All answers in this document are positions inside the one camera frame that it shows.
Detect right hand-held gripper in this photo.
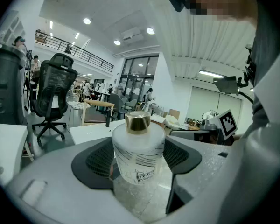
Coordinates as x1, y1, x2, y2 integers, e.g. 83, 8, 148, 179
170, 109, 238, 146

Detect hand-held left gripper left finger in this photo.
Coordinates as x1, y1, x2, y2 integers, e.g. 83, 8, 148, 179
4, 136, 145, 224

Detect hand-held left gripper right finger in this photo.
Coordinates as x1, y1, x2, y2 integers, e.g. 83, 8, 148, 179
163, 134, 233, 216

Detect white ceramic sink basin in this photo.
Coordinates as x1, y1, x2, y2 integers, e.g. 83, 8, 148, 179
69, 119, 126, 146

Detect black faucet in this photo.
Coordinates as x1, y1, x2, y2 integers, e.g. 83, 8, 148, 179
105, 107, 117, 127

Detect cream round cushion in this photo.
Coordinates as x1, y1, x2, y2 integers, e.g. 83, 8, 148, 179
164, 114, 182, 128

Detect cardboard box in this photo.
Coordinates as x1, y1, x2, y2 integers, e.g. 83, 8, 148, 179
168, 108, 181, 119

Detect white robot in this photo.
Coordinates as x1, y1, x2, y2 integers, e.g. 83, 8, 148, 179
202, 110, 221, 126

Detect light grey dining chair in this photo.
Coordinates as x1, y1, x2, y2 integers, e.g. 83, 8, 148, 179
125, 98, 138, 112

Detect black tablet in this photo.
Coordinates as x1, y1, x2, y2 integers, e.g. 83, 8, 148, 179
213, 76, 239, 95

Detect long tube ceiling light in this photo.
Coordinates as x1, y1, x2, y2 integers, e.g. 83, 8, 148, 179
198, 69, 226, 78

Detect glass entrance doors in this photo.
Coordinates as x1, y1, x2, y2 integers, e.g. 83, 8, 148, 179
118, 55, 159, 107

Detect dark grey dining chair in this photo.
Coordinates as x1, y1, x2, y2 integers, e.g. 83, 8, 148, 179
108, 92, 129, 121

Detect wooden chair brown seat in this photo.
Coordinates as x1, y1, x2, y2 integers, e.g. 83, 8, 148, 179
81, 98, 115, 126

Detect black mesh office chair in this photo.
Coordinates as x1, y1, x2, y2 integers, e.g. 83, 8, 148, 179
32, 53, 78, 147

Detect white ceiling air conditioner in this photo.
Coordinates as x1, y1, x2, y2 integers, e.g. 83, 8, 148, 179
120, 27, 143, 43

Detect large black equipment cabinet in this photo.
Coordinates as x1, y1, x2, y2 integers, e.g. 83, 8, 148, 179
0, 42, 28, 126

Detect person's torso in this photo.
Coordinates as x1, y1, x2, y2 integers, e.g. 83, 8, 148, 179
220, 0, 280, 224

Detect person's head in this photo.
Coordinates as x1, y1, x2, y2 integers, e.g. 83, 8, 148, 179
190, 0, 259, 21

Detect black balcony railing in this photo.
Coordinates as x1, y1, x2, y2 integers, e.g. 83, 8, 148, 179
35, 30, 115, 73

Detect gold wire chair floral cushion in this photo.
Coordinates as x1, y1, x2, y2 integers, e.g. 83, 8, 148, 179
67, 89, 89, 126

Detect white wall shelf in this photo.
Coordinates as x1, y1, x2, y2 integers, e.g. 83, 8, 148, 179
0, 10, 26, 44

